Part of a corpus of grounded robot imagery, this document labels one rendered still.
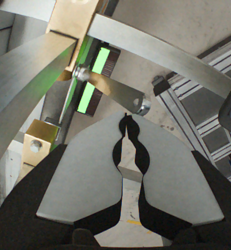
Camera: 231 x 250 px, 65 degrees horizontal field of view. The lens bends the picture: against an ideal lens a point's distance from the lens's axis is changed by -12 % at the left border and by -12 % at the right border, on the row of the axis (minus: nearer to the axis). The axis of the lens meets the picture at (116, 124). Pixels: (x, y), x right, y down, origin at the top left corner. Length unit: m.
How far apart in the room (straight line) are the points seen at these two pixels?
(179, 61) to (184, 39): 0.91
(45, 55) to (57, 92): 0.31
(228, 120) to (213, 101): 0.90
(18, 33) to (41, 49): 0.38
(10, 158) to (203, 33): 1.12
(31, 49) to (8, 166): 0.70
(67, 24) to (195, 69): 0.17
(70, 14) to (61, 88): 0.25
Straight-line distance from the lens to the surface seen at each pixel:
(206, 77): 0.29
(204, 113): 1.13
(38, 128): 0.37
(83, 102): 0.47
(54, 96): 0.49
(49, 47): 0.19
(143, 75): 1.19
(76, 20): 0.25
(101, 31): 0.26
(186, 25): 1.17
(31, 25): 0.55
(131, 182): 0.41
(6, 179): 0.92
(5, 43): 0.57
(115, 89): 0.15
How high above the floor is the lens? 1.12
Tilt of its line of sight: 57 degrees down
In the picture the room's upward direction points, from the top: 177 degrees counter-clockwise
